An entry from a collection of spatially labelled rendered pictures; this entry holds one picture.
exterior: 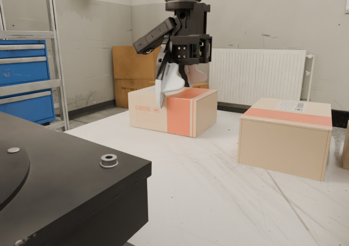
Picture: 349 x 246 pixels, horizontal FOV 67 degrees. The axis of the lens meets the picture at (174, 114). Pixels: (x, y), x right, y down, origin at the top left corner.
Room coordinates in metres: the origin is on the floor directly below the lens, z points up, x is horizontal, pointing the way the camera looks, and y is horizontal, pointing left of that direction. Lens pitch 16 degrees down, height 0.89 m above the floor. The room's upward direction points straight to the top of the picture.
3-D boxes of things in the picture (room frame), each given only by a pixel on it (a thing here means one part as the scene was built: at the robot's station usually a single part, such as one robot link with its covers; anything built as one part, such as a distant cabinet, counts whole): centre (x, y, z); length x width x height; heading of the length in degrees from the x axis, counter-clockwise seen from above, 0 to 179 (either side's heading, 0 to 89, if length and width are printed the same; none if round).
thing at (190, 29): (0.56, -0.02, 0.89); 0.09 x 0.08 x 0.12; 62
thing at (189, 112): (0.58, 0.00, 0.74); 0.16 x 0.12 x 0.07; 62
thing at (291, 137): (0.42, -0.19, 0.74); 0.16 x 0.12 x 0.07; 151
